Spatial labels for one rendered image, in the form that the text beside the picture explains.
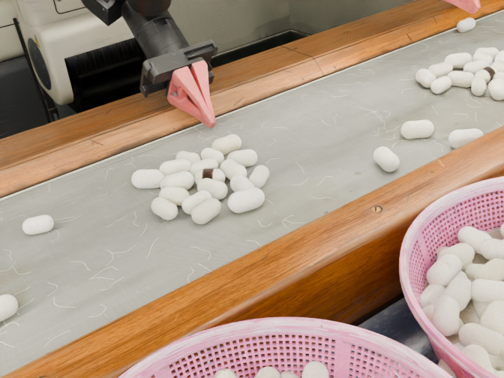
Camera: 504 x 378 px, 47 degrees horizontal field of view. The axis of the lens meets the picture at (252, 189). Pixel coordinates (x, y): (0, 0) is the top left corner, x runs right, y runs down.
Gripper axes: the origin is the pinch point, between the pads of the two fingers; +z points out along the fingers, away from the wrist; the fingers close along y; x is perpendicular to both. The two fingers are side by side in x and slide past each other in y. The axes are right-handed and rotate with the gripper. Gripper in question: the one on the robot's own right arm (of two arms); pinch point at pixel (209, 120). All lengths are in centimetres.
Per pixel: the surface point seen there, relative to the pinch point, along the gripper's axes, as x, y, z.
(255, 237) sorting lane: -12.8, -8.2, 18.7
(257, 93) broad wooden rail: 3.2, 10.0, -2.7
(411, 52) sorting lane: 1.8, 36.5, 0.7
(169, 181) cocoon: -6.6, -10.8, 8.0
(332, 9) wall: 138, 152, -95
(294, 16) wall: 163, 150, -114
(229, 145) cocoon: -4.3, -1.5, 5.9
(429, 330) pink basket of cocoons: -27.5, -7.0, 32.5
